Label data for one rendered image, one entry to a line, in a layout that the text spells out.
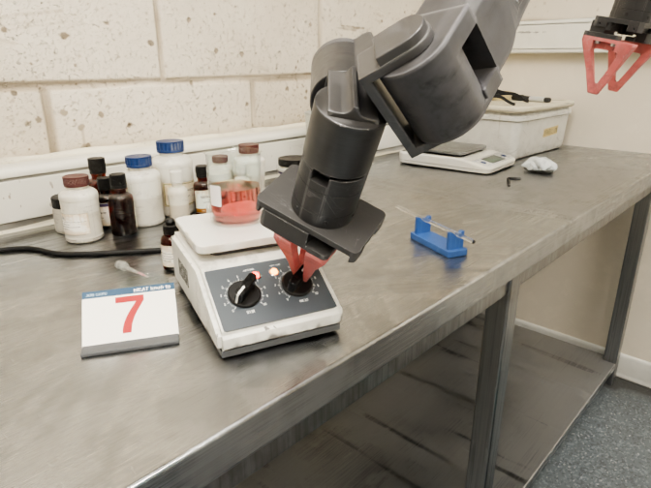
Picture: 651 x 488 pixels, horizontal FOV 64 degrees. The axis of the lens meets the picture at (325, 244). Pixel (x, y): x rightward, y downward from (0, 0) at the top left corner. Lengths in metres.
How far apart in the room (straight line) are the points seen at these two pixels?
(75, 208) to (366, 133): 0.56
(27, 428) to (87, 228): 0.44
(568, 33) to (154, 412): 1.64
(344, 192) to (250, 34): 0.86
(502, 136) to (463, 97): 1.16
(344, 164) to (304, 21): 0.98
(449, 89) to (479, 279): 0.37
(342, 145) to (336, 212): 0.07
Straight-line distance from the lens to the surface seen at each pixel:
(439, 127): 0.39
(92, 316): 0.57
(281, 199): 0.46
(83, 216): 0.86
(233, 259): 0.55
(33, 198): 0.98
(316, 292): 0.53
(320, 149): 0.40
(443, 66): 0.37
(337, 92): 0.41
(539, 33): 1.88
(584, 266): 1.97
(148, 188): 0.90
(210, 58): 1.17
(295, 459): 1.40
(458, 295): 0.66
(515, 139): 1.53
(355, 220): 0.46
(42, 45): 1.02
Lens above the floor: 1.01
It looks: 20 degrees down
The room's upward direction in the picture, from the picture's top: straight up
